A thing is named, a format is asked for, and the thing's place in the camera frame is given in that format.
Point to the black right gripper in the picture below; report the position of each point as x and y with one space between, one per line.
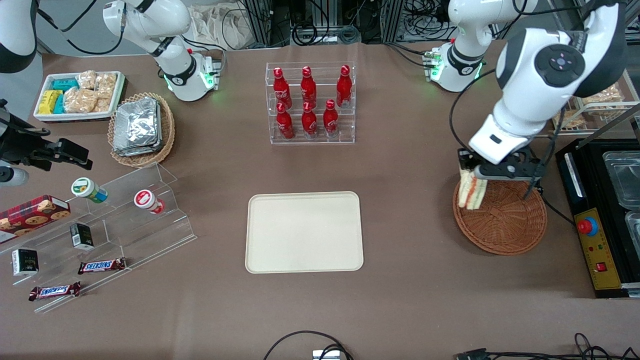
21 146

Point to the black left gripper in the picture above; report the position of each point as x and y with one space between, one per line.
526 156

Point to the triangular sandwich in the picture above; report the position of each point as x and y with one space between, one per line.
472 192

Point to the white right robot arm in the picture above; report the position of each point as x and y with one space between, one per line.
175 75

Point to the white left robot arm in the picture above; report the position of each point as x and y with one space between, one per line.
525 100

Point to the brown round wicker basket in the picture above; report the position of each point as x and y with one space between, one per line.
505 220

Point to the white rectangular snack tray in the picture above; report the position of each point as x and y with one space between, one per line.
119 90

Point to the tan oval wicker basket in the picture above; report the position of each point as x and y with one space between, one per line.
167 130

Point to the cream plastic serving tray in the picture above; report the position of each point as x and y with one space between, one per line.
304 232

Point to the green lid yogurt cup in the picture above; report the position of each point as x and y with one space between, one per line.
87 189

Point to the teal snack pack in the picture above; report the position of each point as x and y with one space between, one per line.
65 84
59 105

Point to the clear rice cracker pack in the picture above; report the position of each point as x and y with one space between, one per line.
103 105
87 80
106 85
80 101

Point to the yellow snack pack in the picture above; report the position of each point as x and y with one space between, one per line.
49 102

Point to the silver foil pouch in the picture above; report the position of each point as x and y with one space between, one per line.
136 122
140 151

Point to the red cookie box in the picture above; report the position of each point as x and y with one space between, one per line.
30 215

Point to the small black carton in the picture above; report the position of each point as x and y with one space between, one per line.
25 262
81 236

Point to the red lid yogurt cup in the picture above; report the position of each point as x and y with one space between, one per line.
146 200

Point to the clear acrylic stepped stand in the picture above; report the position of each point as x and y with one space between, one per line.
140 235

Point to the clear bagged pastry pack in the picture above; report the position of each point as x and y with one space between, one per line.
567 120
607 95

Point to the snickers chocolate bar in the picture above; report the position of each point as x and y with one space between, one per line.
101 266
54 291

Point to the clear acrylic bottle rack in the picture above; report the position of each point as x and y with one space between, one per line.
345 135

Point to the red cola bottle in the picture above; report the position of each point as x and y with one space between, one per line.
285 125
308 87
330 122
281 90
309 124
343 90

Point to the grey metal bar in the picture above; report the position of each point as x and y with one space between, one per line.
612 124

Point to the clear plastic container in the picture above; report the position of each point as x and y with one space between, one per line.
622 177
634 227

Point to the black machine with yellow panel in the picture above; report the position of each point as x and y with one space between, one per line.
597 260

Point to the beige cloth bag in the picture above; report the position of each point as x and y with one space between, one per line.
220 27

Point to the small silver device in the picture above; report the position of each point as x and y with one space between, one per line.
326 355

